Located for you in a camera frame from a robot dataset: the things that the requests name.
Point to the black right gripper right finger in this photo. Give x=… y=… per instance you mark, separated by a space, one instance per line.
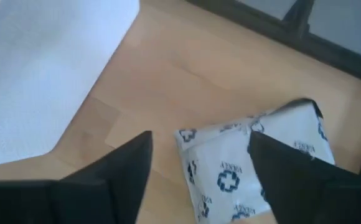
x=308 y=196

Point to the black aluminium table frame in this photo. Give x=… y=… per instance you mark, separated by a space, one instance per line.
x=323 y=49

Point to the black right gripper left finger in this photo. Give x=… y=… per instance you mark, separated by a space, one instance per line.
x=90 y=193

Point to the white perforated plastic basket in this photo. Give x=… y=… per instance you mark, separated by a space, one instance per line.
x=43 y=77

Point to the white printed gauze packet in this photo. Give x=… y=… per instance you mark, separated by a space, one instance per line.
x=224 y=174

